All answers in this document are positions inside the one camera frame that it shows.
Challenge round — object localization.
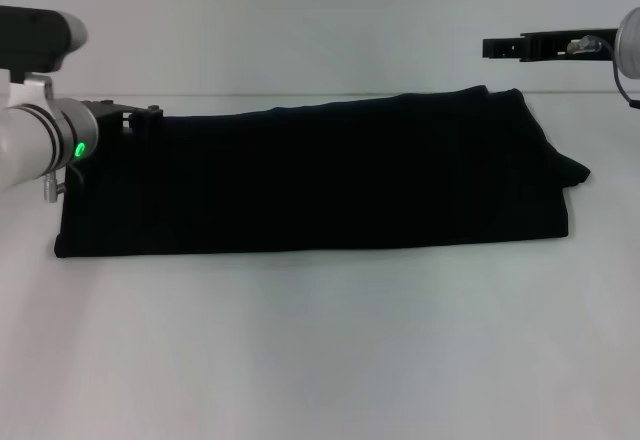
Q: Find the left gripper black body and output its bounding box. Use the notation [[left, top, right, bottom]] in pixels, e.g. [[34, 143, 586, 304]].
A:
[[81, 98, 152, 135]]

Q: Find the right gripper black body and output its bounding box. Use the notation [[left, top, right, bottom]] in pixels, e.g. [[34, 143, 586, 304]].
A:
[[519, 28, 620, 65]]

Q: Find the black shirt with FREE print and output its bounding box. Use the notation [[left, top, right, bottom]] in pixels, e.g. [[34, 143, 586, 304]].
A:
[[53, 84, 593, 260]]

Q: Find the right arm cable silver plug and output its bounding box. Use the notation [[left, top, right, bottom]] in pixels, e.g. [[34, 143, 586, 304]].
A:
[[566, 33, 640, 110]]

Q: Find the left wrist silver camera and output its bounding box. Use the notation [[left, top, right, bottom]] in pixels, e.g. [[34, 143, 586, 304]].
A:
[[0, 4, 90, 75]]

